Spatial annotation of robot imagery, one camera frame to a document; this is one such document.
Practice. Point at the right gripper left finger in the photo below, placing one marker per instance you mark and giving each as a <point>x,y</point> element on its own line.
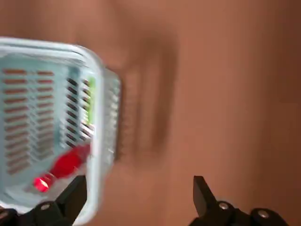
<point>51,212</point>

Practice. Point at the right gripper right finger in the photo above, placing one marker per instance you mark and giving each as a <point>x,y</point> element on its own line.
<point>223,212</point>

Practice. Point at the red cola bottle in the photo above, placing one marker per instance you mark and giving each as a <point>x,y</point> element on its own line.
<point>65,164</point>

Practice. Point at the green snack packet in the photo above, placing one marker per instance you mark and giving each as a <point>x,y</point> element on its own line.
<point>91,101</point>

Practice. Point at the blue plastic basket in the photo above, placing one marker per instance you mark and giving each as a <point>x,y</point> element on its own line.
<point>98,99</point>

